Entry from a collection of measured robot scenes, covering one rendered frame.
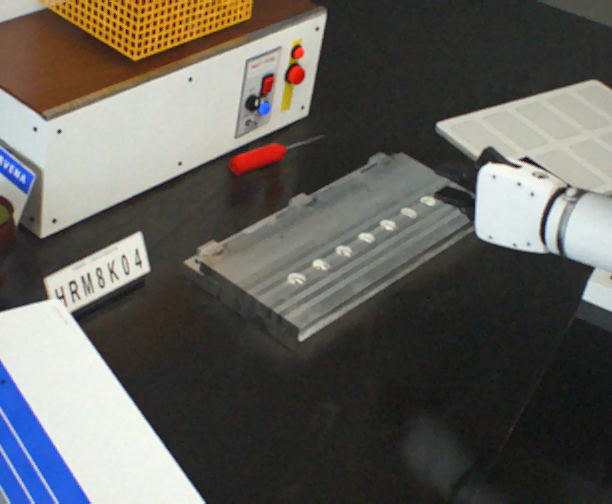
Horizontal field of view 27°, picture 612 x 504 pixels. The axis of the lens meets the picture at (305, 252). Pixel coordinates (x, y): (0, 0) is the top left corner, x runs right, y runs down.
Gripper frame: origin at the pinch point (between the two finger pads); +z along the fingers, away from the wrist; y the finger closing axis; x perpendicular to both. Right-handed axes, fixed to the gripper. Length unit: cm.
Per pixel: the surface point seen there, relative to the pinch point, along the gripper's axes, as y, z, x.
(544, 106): 14, 21, 60
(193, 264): 11.4, 25.9, -21.5
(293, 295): 12.5, 11.7, -17.9
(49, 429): 7, 8, -61
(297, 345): 16.3, 7.4, -22.2
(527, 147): 15, 16, 45
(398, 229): 12.5, 12.1, 5.1
